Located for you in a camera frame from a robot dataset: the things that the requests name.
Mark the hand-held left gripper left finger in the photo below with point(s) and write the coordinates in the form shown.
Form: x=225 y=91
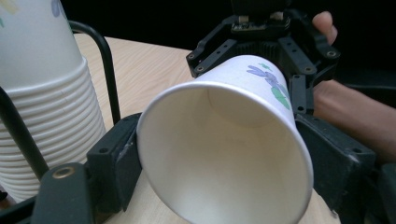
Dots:
x=115 y=161

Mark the flower print paper cup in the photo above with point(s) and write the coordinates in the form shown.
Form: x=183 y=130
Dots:
x=224 y=155

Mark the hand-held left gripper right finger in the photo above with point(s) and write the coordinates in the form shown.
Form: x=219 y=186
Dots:
x=339 y=168

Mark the stack of white paper cups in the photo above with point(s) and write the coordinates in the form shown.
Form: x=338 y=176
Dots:
x=46 y=93

